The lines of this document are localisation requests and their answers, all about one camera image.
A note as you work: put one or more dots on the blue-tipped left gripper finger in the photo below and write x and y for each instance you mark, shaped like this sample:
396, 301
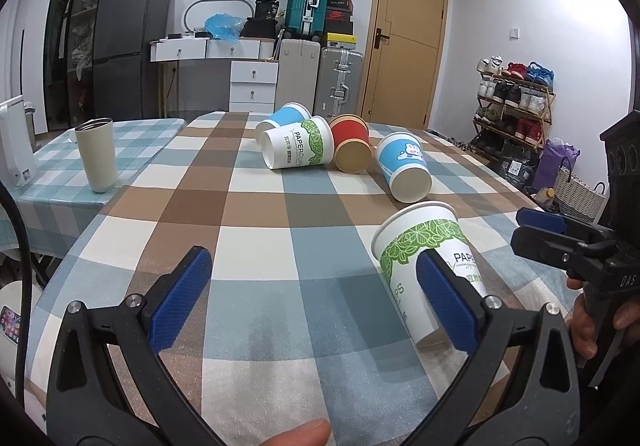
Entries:
558, 223

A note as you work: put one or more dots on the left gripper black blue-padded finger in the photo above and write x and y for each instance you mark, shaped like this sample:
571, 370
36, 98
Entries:
107, 384
540, 404

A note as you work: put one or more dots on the white green leaf paper cup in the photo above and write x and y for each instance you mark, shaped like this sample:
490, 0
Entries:
398, 243

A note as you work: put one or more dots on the blue bunny paper cup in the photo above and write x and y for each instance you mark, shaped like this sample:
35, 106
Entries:
401, 159

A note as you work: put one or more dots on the red kraft paper cup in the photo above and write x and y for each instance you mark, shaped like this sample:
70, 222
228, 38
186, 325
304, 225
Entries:
352, 148

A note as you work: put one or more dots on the white green lying paper cup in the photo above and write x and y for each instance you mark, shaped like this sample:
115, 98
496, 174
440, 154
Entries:
301, 144

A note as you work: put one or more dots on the blue white lying paper cup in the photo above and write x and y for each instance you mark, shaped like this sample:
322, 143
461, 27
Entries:
291, 112

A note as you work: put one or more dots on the right hand on gripper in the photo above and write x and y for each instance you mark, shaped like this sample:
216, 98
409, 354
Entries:
583, 329

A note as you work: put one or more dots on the left hand thumb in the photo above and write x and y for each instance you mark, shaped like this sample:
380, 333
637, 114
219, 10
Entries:
312, 433

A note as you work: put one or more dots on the woven grey basket bag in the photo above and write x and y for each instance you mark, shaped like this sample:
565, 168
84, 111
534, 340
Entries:
577, 199

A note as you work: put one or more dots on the purple bag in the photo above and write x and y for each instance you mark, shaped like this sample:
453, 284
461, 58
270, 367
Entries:
556, 153

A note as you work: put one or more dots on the wooden shoe rack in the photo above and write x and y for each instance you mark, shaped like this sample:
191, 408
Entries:
516, 110

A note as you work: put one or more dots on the wooden door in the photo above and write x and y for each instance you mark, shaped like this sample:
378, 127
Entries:
402, 62

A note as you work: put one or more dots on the teal checked tablecloth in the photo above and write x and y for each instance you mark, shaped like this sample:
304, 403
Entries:
59, 204

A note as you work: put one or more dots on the plaid brown blue tablecloth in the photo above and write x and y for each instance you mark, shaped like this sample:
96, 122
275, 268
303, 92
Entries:
295, 323

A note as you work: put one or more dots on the silver aluminium suitcase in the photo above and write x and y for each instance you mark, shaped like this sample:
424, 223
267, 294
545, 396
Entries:
338, 83

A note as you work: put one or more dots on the white appliance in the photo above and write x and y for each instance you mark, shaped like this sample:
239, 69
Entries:
18, 165

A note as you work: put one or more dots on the stacked shoe boxes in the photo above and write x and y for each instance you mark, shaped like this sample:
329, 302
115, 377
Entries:
338, 25

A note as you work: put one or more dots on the beige steel tumbler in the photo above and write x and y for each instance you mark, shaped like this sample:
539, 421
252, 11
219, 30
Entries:
95, 141

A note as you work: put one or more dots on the beige suitcase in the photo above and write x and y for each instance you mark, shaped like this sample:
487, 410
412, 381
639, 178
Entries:
297, 73

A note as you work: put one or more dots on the white drawer desk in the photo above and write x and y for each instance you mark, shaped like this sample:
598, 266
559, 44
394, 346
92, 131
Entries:
198, 75

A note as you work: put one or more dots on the teal suitcase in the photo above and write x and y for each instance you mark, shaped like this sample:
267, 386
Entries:
305, 18

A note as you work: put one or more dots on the black bag on desk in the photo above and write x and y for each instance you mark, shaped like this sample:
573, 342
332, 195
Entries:
263, 24

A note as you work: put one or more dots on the blue plastic bag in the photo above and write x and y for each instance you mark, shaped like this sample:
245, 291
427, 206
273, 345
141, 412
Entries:
224, 27

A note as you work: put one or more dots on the dark grey refrigerator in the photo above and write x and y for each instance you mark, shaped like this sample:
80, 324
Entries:
125, 80

